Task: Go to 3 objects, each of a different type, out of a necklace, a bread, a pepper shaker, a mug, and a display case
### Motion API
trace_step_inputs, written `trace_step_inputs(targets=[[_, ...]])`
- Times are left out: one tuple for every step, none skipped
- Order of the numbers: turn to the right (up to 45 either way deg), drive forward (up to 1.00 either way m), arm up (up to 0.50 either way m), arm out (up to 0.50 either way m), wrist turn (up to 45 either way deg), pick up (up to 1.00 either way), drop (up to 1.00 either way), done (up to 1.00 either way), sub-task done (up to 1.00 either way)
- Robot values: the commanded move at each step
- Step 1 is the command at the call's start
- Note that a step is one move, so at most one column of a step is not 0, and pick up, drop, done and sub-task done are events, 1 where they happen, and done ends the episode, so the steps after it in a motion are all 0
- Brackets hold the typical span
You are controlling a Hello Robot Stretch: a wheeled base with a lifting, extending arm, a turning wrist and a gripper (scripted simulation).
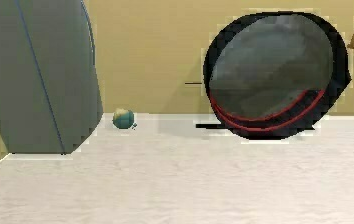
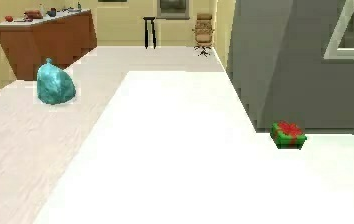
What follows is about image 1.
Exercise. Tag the teal and cream ball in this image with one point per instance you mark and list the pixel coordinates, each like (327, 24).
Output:
(123, 119)

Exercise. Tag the black round pan red rim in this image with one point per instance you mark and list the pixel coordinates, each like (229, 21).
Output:
(271, 70)

